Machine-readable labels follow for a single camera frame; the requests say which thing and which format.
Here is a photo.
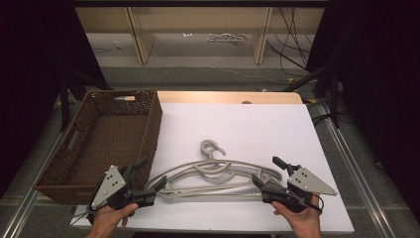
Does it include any metal floor rail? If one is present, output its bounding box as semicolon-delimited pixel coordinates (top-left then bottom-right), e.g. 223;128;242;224
316;102;399;238
0;132;64;238

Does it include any beige wooden shelf unit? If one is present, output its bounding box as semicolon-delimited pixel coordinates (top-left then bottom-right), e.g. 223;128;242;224
74;6;326;65

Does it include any left hand-held gripper cable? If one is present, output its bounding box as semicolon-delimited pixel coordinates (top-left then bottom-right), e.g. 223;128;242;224
68;204;97;227

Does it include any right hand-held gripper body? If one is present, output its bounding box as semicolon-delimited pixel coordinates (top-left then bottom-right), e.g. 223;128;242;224
262;164;338;213

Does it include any right hand-held gripper cable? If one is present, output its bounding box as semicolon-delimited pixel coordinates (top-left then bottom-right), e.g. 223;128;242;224
286;189;325;214

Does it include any wooden table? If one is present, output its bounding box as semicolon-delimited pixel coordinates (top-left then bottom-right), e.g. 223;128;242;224
157;91;304;105

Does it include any brown wicker basket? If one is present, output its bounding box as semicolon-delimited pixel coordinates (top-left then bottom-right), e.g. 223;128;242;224
34;89;163;206

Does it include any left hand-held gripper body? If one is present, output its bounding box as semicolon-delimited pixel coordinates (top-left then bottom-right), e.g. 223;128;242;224
90;165;157;211

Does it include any bundle of black cables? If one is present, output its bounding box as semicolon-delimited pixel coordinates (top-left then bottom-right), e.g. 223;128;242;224
266;6;315;77

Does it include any person's left hand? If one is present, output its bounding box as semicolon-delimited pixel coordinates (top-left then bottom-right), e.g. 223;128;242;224
87;202;140;238

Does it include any black curtain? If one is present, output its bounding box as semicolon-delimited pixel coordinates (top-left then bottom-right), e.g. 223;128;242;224
305;0;420;216
0;0;112;199

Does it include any person's right hand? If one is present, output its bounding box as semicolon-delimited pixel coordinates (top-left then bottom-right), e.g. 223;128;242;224
270;194;323;238

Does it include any white table mat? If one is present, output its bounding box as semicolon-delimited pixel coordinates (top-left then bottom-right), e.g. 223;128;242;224
70;102;355;236

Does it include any hand-held gripper cable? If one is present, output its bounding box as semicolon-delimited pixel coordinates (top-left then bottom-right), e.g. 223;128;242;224
286;189;325;214
68;204;97;227

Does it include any grey plastic clothes hanger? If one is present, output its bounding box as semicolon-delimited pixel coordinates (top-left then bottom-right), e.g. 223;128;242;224
146;147;283;201
145;139;282;199

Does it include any black metal stand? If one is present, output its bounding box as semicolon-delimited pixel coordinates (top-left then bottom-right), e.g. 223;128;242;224
58;70;112;133
282;62;342;129

